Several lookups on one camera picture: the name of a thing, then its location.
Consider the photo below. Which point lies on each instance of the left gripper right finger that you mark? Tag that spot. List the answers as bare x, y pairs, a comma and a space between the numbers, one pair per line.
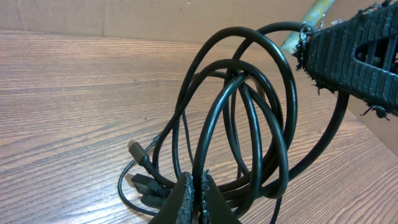
213, 207

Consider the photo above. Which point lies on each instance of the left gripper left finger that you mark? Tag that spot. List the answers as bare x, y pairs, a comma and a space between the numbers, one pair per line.
179, 204

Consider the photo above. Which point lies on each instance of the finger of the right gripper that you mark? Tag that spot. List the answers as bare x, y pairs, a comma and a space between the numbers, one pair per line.
358, 56

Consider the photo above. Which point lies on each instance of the teal tape strip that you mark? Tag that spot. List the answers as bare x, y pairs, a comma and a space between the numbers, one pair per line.
312, 17

